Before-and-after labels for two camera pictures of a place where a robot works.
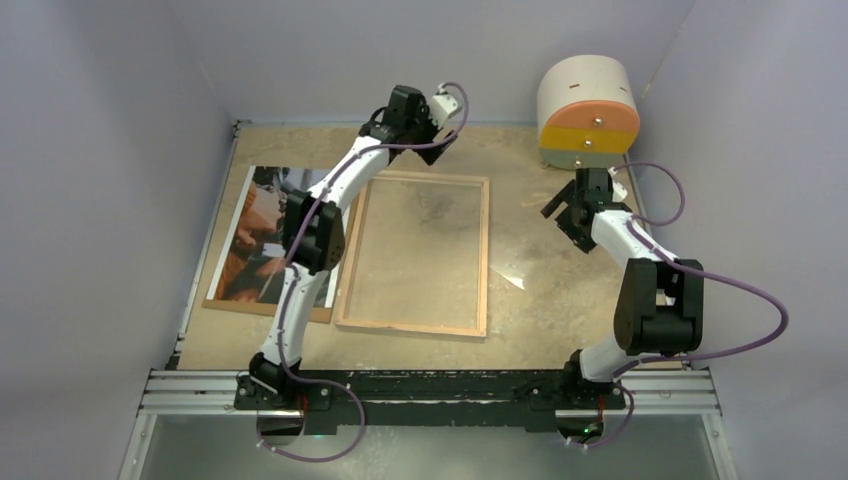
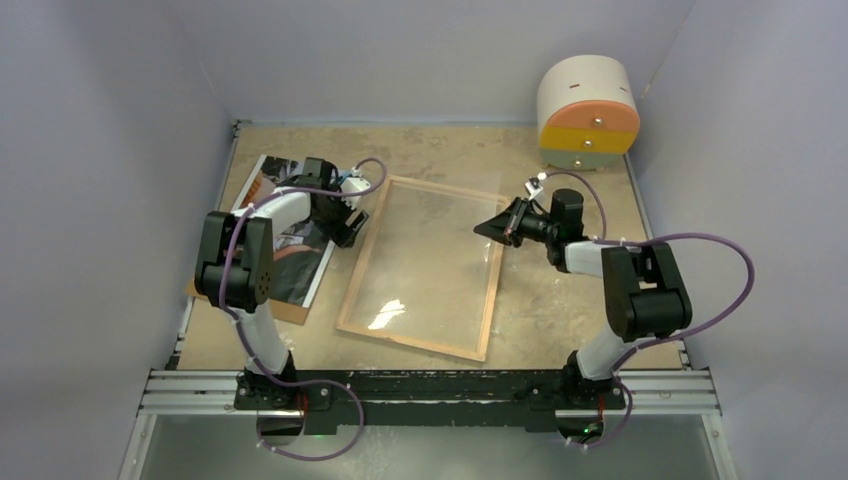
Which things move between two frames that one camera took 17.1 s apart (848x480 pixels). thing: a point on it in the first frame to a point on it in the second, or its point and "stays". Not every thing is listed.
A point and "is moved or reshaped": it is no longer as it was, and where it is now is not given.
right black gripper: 579,237 to 506,226
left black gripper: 430,154 to 337,232
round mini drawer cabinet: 588,114 stays
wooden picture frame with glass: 416,259 is moved or reshaped
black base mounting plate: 373,398 stays
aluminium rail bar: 211,392 stays
